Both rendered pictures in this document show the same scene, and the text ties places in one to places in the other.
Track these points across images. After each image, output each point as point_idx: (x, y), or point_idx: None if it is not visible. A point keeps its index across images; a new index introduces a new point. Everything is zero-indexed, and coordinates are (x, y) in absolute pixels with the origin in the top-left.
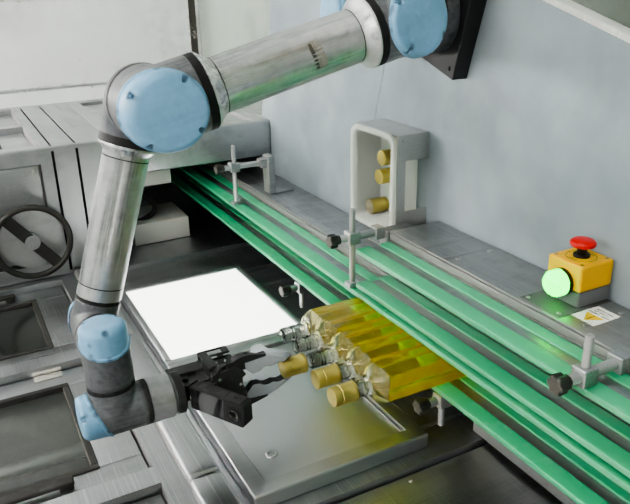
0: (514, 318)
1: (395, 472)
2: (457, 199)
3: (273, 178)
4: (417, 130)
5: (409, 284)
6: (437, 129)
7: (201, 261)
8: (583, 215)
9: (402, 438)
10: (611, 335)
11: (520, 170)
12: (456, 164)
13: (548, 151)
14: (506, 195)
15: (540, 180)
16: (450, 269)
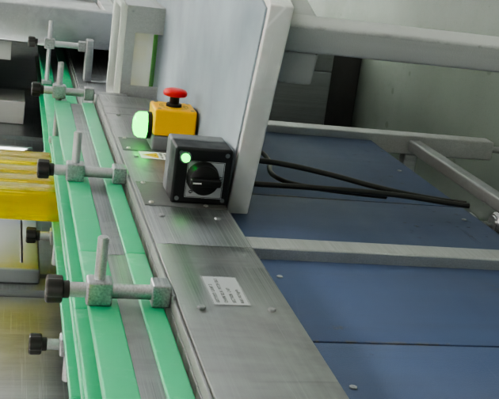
0: (99, 150)
1: None
2: (166, 75)
3: (89, 65)
4: (158, 6)
5: (57, 123)
6: (168, 5)
7: (11, 143)
8: (196, 74)
9: (12, 265)
10: (143, 163)
11: (185, 37)
12: (169, 39)
13: (193, 16)
14: (179, 64)
15: (189, 45)
16: (104, 121)
